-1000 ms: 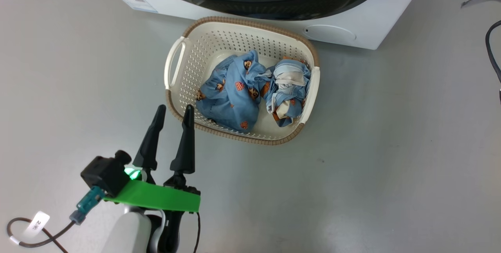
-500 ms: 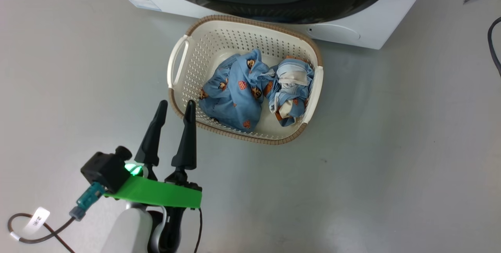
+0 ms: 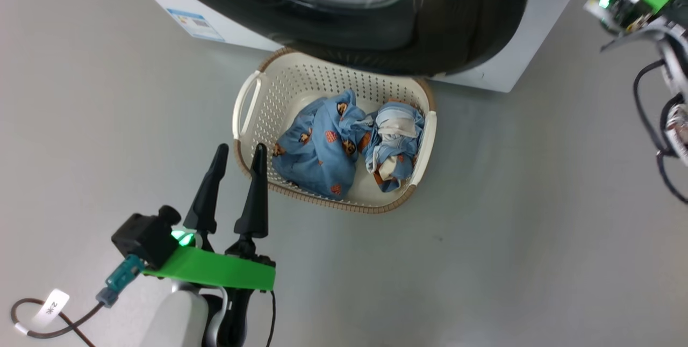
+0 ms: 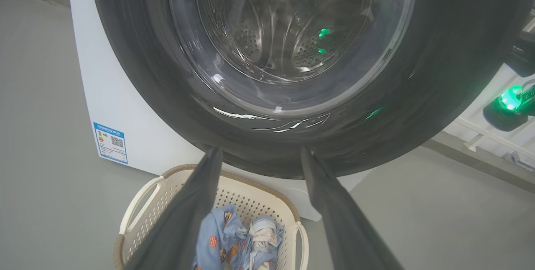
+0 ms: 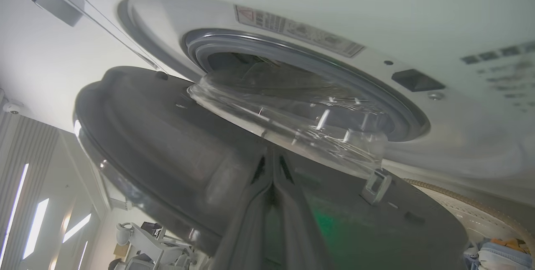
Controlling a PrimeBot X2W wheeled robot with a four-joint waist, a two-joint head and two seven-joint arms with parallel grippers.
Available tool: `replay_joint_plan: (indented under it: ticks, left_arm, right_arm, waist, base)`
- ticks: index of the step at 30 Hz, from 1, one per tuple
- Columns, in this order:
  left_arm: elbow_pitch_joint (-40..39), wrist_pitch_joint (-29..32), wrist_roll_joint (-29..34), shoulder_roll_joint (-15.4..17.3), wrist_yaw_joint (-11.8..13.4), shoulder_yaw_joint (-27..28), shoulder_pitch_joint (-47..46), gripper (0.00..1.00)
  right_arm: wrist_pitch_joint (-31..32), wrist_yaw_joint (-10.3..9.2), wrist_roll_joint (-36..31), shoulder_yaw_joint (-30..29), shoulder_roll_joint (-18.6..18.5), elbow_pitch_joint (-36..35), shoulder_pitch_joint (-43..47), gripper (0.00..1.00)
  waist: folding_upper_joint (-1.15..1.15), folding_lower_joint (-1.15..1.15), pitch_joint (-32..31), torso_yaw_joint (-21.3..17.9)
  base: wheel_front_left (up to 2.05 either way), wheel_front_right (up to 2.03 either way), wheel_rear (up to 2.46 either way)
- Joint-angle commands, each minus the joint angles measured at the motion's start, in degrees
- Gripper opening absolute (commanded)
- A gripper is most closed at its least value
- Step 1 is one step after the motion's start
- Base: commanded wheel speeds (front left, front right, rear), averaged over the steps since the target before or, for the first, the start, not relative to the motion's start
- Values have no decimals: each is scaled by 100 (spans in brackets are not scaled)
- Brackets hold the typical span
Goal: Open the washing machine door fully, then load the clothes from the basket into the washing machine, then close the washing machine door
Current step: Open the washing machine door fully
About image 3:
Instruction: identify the white front-load washing machine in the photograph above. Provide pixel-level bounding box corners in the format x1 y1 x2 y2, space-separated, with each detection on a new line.
116 0 584 93

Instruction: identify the teal left camera connector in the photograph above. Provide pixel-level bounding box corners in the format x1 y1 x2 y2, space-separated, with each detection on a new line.
96 255 145 308

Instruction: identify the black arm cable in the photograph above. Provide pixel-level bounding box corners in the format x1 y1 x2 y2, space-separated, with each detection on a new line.
633 60 688 204
11 298 108 347

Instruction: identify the black round glass washer door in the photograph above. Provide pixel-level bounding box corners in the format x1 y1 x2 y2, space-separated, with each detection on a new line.
141 0 532 77

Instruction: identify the small blue and white garment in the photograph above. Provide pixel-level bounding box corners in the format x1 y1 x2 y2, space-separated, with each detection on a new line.
361 101 426 193

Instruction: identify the cream perforated laundry basket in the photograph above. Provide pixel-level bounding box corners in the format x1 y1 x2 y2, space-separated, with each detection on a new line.
232 48 437 214

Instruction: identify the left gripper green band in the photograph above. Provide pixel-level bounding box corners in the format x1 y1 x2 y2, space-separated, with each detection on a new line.
142 143 276 291

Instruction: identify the white cable tag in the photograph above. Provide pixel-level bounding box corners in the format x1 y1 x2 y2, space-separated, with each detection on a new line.
31 289 70 329

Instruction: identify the blue energy label sticker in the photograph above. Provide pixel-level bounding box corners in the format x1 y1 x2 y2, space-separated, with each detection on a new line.
167 9 225 42

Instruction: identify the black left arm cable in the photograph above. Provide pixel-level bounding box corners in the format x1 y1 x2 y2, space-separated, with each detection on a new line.
11 298 108 347

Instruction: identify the large blue cartoon-print garment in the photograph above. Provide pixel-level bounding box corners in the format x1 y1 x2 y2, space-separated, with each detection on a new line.
271 89 372 201

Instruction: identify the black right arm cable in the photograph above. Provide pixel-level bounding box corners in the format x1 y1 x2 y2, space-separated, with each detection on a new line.
633 60 688 204

